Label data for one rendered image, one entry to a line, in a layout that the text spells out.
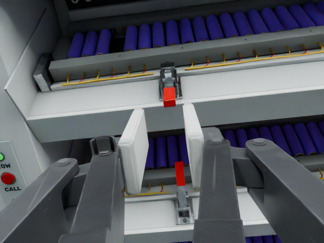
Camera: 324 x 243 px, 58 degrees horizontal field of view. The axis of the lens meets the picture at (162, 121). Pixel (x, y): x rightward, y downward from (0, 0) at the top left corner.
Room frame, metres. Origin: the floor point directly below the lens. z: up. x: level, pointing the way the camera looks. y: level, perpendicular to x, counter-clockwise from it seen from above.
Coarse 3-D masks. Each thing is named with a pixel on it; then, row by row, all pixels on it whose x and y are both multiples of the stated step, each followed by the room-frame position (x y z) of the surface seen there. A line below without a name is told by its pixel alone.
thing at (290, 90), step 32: (160, 0) 0.48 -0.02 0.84; (192, 0) 0.48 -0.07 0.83; (224, 0) 0.48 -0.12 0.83; (32, 64) 0.39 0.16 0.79; (288, 64) 0.36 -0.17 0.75; (320, 64) 0.35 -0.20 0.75; (32, 96) 0.36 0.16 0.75; (64, 96) 0.36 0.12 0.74; (96, 96) 0.35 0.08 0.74; (128, 96) 0.35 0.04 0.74; (192, 96) 0.33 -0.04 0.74; (224, 96) 0.32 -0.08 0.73; (256, 96) 0.31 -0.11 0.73; (288, 96) 0.31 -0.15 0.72; (320, 96) 0.31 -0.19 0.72; (32, 128) 0.34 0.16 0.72; (64, 128) 0.34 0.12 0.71; (96, 128) 0.34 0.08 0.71; (160, 128) 0.34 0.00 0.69
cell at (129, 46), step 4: (128, 28) 0.46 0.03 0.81; (132, 28) 0.46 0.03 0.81; (136, 28) 0.46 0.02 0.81; (128, 32) 0.45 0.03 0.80; (132, 32) 0.45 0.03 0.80; (136, 32) 0.45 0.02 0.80; (128, 36) 0.44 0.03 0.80; (132, 36) 0.44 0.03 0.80; (136, 36) 0.45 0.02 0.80; (128, 40) 0.43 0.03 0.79; (132, 40) 0.43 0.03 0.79; (136, 40) 0.44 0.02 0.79; (124, 44) 0.43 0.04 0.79; (128, 44) 0.42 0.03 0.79; (132, 44) 0.42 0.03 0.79; (136, 44) 0.43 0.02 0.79; (124, 48) 0.41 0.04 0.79; (128, 48) 0.41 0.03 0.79; (132, 48) 0.41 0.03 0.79; (136, 48) 0.42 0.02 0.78
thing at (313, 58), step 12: (276, 60) 0.36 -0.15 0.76; (288, 60) 0.35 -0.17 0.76; (300, 60) 0.35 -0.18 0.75; (312, 60) 0.35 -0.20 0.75; (180, 72) 0.36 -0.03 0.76; (192, 72) 0.36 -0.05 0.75; (204, 72) 0.36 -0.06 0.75; (60, 84) 0.38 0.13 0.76; (72, 84) 0.37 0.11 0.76; (84, 84) 0.37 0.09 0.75; (96, 84) 0.37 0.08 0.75
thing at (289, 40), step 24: (168, 48) 0.39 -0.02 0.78; (192, 48) 0.38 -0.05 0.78; (216, 48) 0.37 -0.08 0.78; (240, 48) 0.37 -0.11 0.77; (264, 48) 0.37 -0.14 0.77; (288, 48) 0.37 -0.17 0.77; (312, 48) 0.38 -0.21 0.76; (72, 72) 0.39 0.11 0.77; (96, 72) 0.39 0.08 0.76; (120, 72) 0.39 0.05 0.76; (144, 72) 0.37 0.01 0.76
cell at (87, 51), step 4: (88, 32) 0.47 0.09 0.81; (92, 32) 0.47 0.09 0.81; (88, 36) 0.46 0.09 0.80; (92, 36) 0.46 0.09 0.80; (96, 36) 0.46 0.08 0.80; (88, 40) 0.44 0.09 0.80; (92, 40) 0.45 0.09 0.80; (96, 40) 0.46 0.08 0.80; (84, 44) 0.44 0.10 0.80; (88, 44) 0.43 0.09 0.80; (92, 44) 0.44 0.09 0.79; (96, 44) 0.45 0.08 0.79; (84, 48) 0.43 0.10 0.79; (88, 48) 0.42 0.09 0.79; (92, 48) 0.43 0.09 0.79; (84, 52) 0.42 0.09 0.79; (88, 52) 0.42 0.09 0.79; (92, 52) 0.42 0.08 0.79
